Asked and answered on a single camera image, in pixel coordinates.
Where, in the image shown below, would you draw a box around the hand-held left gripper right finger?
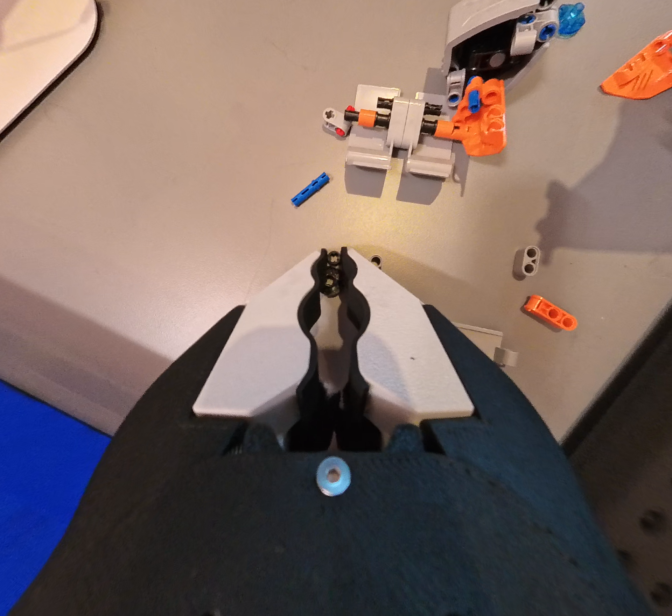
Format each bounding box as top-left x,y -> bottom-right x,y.
340,247 -> 476,442

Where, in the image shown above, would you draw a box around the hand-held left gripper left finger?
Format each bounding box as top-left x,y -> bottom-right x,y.
192,249 -> 324,439

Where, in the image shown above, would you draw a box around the black brick connector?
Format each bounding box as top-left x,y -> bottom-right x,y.
323,251 -> 344,299

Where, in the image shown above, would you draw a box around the small grey orange brick assembly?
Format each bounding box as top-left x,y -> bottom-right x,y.
322,0 -> 560,179

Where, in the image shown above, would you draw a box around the blue storage bin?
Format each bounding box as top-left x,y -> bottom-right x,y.
0,379 -> 112,614

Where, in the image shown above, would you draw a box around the grey panel piece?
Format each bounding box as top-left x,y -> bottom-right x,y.
451,321 -> 519,368

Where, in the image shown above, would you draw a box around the orange short beam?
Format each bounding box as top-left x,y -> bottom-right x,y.
522,294 -> 579,332

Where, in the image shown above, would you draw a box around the grey brick connector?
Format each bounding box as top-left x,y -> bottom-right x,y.
513,246 -> 542,279

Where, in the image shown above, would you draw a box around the blue brick pin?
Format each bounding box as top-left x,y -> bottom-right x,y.
290,171 -> 331,206

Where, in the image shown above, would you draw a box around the black perforated board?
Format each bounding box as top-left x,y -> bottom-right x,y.
561,306 -> 672,616

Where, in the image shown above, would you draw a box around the orange curved brick piece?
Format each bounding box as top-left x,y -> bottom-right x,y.
600,31 -> 672,100

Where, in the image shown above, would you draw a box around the blue transparent round stud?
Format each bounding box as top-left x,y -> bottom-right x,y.
556,1 -> 586,40

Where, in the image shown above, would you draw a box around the white book stand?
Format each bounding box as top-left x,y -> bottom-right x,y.
0,0 -> 99,135

